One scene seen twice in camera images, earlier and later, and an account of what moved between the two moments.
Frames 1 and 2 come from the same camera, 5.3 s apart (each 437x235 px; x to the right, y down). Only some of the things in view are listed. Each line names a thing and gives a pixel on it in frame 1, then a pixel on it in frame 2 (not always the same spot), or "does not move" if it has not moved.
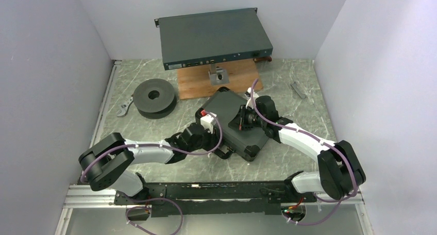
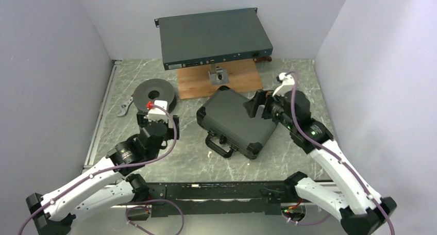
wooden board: (195, 83) does not move
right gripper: (239, 122) → (265, 97)
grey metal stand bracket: (217, 75) does not move
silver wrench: (124, 107) does not move
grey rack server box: (199, 39) does not move
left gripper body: (206, 143) → (172, 132)
